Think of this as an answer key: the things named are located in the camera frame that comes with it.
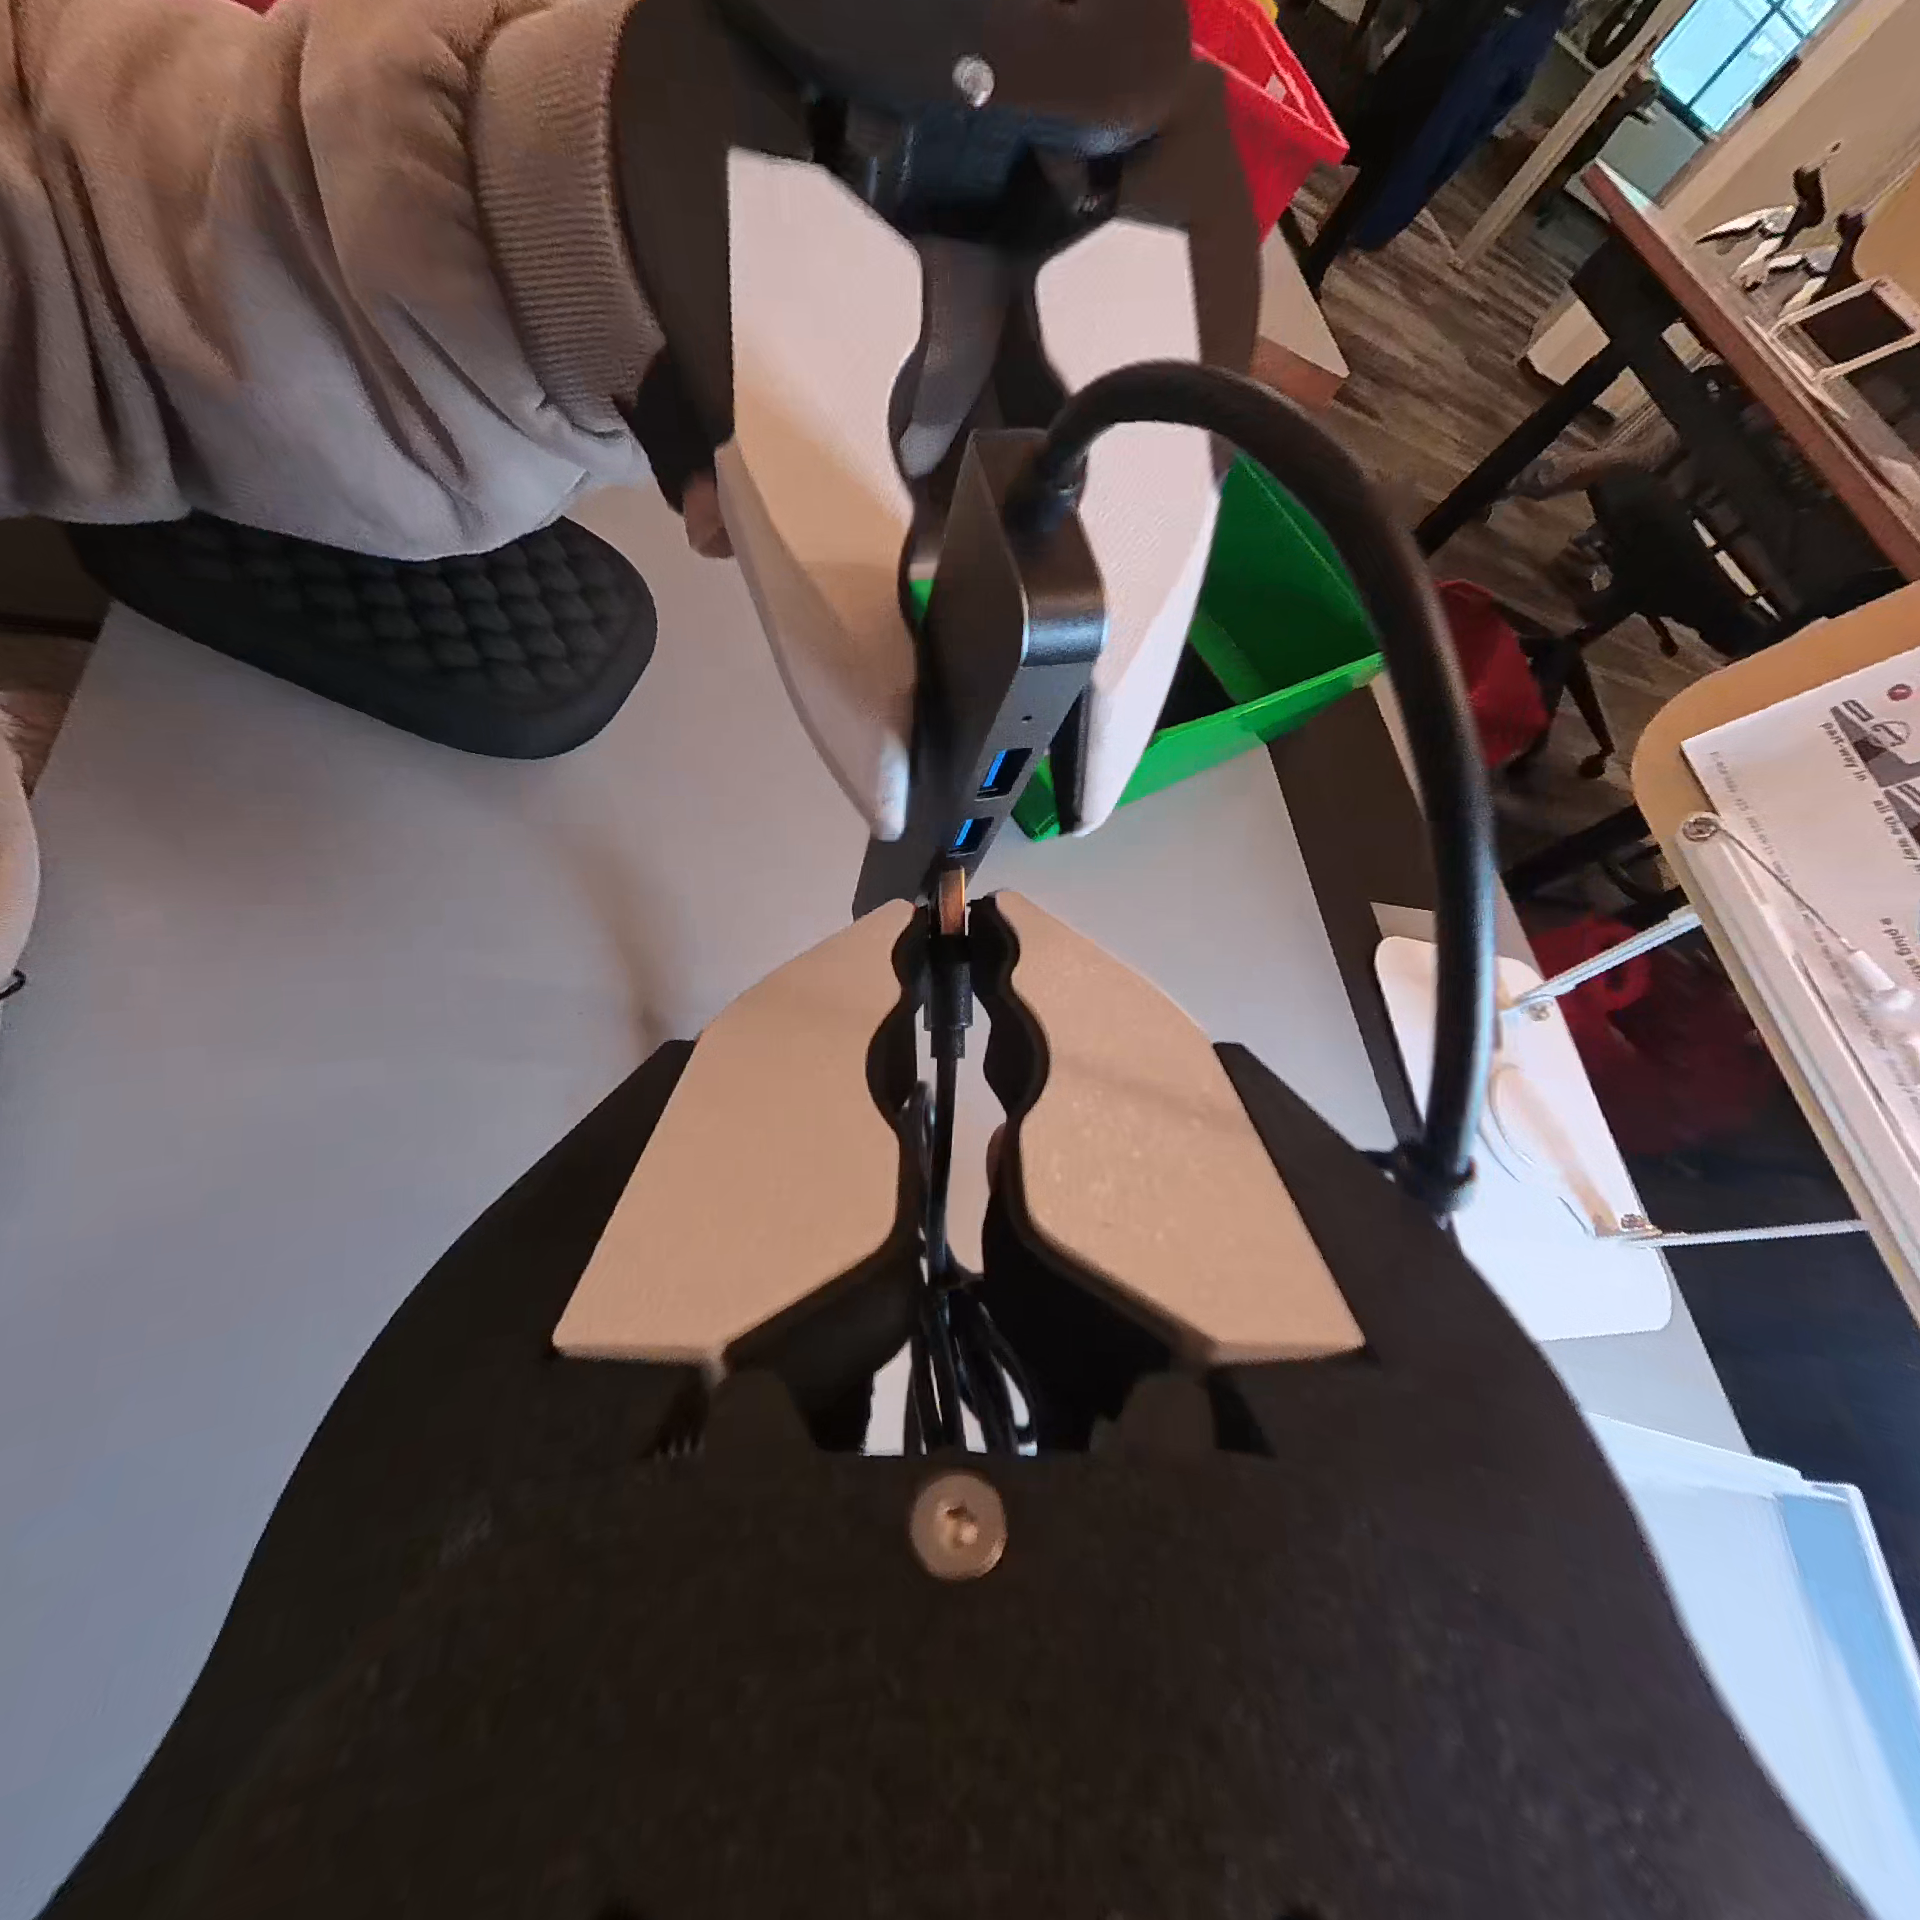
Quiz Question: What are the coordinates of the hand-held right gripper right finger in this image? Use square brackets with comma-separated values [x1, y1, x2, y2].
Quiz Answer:
[978, 891, 1367, 1374]

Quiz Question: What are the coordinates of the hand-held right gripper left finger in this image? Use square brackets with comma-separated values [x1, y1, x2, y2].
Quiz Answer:
[551, 894, 923, 1368]

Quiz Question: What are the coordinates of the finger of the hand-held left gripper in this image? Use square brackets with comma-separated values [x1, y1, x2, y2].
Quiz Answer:
[711, 151, 961, 840]
[1035, 211, 1224, 838]

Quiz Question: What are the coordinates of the green plastic bin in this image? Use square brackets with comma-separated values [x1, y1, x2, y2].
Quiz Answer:
[907, 449, 1389, 840]

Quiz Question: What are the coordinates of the black cable orange plug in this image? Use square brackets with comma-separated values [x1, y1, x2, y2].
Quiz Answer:
[890, 861, 1043, 1455]

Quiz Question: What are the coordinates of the clear plastic bin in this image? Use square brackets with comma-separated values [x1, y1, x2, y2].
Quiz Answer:
[1582, 1411, 1920, 1920]

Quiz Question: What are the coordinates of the person's left forearm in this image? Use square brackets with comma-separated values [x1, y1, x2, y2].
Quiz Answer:
[0, 0, 669, 565]

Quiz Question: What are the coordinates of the person's left hand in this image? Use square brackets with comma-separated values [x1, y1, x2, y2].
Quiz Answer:
[613, 351, 739, 559]

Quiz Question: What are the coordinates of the red plastic bin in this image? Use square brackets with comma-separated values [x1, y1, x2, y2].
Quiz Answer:
[1183, 0, 1353, 233]
[1431, 575, 1553, 767]

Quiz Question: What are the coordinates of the black wrist rest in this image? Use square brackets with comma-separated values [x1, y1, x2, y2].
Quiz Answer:
[66, 509, 663, 760]

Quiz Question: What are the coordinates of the white document stand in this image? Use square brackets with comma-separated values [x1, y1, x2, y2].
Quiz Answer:
[1371, 584, 1920, 1343]

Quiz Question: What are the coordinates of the brown background table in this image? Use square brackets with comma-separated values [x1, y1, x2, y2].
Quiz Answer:
[1410, 158, 1920, 587]

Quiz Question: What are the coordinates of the printed instruction sheet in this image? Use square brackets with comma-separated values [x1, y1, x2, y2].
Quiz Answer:
[1680, 651, 1920, 1051]

